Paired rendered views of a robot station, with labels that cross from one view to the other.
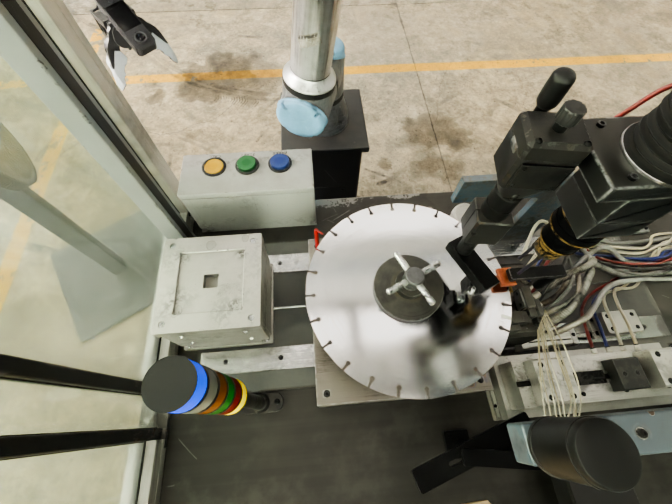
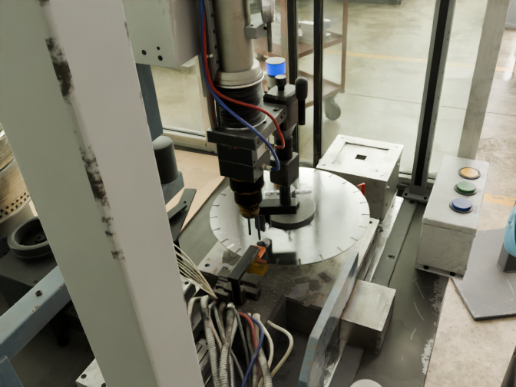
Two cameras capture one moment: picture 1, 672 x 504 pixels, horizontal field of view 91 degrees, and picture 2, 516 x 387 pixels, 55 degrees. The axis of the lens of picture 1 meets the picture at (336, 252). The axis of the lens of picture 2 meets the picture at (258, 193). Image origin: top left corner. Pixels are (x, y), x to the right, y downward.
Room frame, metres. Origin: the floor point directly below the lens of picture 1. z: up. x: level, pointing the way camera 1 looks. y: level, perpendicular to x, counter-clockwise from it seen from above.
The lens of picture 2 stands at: (0.61, -0.83, 1.58)
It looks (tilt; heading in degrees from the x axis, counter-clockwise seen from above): 35 degrees down; 125
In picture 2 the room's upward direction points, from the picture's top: 4 degrees counter-clockwise
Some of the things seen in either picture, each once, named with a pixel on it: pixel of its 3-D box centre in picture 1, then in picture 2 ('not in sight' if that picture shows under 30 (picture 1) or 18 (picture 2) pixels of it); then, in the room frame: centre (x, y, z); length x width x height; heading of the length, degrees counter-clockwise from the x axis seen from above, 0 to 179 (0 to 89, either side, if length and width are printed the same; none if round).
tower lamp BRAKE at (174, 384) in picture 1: (176, 384); (276, 66); (0.02, 0.13, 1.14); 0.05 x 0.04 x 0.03; 6
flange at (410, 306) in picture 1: (409, 285); (288, 205); (0.19, -0.12, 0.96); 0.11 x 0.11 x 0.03
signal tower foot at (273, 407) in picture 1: (260, 402); not in sight; (0.02, 0.13, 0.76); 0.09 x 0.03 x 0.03; 96
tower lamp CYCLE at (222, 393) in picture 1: (202, 390); not in sight; (0.02, 0.13, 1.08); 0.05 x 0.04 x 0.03; 6
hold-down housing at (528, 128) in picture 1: (513, 186); (282, 133); (0.23, -0.19, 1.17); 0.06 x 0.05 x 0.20; 87
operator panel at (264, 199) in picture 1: (254, 192); (453, 213); (0.47, 0.19, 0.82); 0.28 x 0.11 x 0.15; 96
